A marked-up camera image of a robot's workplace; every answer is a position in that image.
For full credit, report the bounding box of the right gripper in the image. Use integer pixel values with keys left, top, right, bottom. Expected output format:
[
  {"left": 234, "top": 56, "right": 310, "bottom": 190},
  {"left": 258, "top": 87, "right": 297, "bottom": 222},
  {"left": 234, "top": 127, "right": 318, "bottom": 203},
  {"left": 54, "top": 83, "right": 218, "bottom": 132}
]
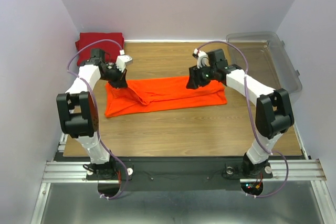
[{"left": 185, "top": 63, "right": 216, "bottom": 90}]

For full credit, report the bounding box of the orange t shirt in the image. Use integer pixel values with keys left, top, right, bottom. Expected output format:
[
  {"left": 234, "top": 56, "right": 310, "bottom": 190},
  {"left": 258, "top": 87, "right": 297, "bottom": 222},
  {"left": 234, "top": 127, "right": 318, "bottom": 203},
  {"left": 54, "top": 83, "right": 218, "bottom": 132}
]
[{"left": 104, "top": 76, "right": 227, "bottom": 118}]

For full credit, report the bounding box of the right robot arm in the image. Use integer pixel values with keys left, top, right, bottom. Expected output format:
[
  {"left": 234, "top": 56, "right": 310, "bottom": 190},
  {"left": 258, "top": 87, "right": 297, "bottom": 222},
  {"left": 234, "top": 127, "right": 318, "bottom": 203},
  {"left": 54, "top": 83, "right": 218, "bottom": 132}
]
[{"left": 186, "top": 49, "right": 295, "bottom": 177}]

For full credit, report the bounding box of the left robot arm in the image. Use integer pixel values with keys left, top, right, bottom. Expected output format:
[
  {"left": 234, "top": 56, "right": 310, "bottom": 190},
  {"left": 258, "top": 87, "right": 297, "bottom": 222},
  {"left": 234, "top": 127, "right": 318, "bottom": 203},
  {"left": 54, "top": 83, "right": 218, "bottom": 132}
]
[{"left": 56, "top": 48, "right": 132, "bottom": 180}]

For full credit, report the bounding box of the folded red t shirt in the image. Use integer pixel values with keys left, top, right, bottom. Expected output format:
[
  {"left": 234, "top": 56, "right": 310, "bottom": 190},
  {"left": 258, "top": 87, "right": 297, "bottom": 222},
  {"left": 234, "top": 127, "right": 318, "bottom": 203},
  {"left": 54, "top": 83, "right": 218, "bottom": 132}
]
[{"left": 75, "top": 33, "right": 124, "bottom": 66}]

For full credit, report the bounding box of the clear plastic bin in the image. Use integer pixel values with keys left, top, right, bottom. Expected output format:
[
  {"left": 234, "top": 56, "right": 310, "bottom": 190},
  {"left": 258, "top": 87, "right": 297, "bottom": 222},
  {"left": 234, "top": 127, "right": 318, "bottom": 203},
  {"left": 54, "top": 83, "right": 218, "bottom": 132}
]
[{"left": 226, "top": 31, "right": 302, "bottom": 104}]

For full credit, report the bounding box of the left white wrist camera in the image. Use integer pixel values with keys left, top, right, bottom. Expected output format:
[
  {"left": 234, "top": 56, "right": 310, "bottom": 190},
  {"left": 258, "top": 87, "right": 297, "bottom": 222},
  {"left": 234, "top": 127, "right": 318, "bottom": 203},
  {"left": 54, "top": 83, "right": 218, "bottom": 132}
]
[{"left": 115, "top": 55, "right": 133, "bottom": 72}]

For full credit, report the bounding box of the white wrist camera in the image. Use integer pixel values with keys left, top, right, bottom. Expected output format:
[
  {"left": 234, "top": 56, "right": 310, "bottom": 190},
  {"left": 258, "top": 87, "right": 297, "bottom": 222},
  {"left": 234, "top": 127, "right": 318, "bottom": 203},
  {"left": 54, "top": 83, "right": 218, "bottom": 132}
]
[
  {"left": 115, "top": 55, "right": 133, "bottom": 72},
  {"left": 193, "top": 48, "right": 208, "bottom": 69}
]

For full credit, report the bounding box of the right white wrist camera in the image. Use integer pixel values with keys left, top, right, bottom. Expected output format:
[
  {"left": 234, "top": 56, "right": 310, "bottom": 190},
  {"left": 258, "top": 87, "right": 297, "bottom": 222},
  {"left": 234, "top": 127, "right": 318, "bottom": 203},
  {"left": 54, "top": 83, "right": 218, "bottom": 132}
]
[{"left": 193, "top": 48, "right": 208, "bottom": 69}]

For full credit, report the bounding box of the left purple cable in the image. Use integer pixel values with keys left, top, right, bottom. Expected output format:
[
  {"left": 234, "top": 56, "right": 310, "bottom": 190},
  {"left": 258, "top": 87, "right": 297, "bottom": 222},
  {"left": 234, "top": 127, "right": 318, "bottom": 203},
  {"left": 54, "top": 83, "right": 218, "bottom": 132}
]
[{"left": 66, "top": 39, "right": 131, "bottom": 201}]

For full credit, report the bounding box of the purple cable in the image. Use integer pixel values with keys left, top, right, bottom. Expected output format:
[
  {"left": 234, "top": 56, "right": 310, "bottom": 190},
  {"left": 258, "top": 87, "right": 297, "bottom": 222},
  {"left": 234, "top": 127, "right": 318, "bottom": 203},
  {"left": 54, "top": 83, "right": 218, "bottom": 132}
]
[
  {"left": 66, "top": 39, "right": 131, "bottom": 201},
  {"left": 194, "top": 41, "right": 289, "bottom": 200}
]

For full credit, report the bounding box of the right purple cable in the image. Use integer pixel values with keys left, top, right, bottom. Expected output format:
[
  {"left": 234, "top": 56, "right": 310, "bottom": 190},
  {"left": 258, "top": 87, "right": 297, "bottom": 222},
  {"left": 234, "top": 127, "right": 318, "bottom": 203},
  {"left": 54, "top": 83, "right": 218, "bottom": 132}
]
[{"left": 194, "top": 41, "right": 289, "bottom": 200}]

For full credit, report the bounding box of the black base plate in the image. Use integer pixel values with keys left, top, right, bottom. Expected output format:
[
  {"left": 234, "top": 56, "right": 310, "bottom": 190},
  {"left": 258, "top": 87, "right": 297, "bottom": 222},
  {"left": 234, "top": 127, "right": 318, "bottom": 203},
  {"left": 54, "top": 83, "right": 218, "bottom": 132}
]
[{"left": 84, "top": 157, "right": 273, "bottom": 195}]

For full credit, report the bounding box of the aluminium rail frame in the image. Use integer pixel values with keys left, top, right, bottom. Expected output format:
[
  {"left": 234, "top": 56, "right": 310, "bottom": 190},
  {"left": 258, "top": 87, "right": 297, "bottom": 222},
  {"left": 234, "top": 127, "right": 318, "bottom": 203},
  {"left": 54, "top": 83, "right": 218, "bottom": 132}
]
[{"left": 30, "top": 39, "right": 336, "bottom": 224}]

